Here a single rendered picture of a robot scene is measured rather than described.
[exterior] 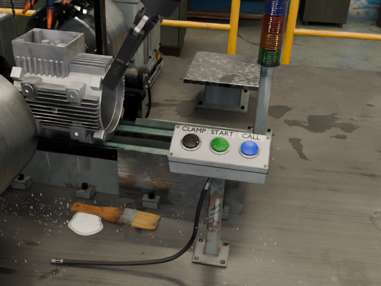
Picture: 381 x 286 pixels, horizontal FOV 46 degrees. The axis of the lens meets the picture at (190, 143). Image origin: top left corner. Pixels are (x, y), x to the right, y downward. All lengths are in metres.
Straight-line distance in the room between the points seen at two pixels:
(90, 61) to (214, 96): 0.60
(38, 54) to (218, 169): 0.47
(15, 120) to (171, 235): 0.40
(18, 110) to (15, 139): 0.05
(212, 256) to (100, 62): 0.47
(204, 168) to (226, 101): 0.76
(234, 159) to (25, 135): 0.37
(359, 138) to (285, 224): 0.50
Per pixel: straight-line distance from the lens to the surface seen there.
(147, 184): 1.04
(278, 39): 1.23
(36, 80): 1.01
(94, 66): 1.00
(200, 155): 0.76
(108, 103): 1.13
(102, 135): 1.02
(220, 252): 0.95
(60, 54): 1.00
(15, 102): 0.85
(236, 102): 1.51
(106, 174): 1.07
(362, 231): 1.09
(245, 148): 0.76
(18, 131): 0.84
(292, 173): 1.22
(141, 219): 1.01
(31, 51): 1.03
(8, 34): 1.23
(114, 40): 1.28
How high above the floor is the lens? 1.46
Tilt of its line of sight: 30 degrees down
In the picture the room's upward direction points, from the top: 3 degrees clockwise
